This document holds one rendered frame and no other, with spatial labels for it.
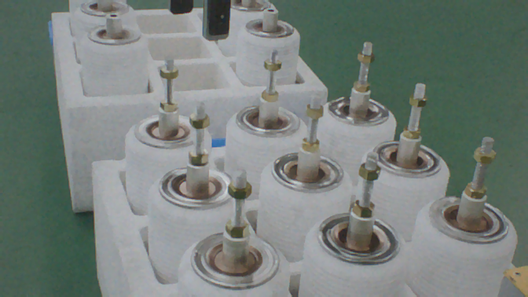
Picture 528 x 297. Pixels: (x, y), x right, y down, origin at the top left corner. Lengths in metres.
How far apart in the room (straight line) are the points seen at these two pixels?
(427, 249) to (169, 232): 0.24
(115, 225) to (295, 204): 0.20
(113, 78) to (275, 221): 0.41
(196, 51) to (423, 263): 0.71
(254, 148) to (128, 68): 0.31
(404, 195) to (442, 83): 0.92
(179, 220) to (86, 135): 0.40
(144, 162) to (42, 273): 0.30
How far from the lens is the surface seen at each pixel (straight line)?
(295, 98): 1.11
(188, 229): 0.69
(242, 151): 0.83
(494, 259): 0.71
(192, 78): 1.19
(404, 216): 0.79
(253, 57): 1.11
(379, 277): 0.64
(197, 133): 0.68
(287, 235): 0.75
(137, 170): 0.81
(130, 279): 0.72
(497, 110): 1.60
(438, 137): 1.43
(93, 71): 1.07
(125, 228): 0.79
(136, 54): 1.06
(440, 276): 0.71
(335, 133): 0.87
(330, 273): 0.64
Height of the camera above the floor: 0.64
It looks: 29 degrees down
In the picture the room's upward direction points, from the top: 5 degrees clockwise
